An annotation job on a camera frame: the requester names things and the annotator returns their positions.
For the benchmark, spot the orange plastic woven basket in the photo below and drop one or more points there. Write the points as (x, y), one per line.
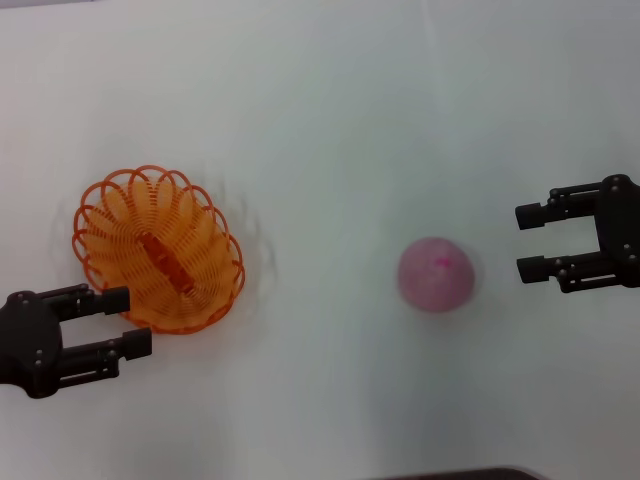
(160, 250)

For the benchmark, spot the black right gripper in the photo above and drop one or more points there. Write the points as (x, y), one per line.
(620, 230)

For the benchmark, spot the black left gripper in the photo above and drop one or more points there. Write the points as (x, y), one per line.
(30, 340)

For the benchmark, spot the dark robot torso edge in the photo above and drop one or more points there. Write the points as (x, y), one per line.
(455, 474)

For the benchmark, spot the pink peach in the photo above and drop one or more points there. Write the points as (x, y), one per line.
(436, 275)

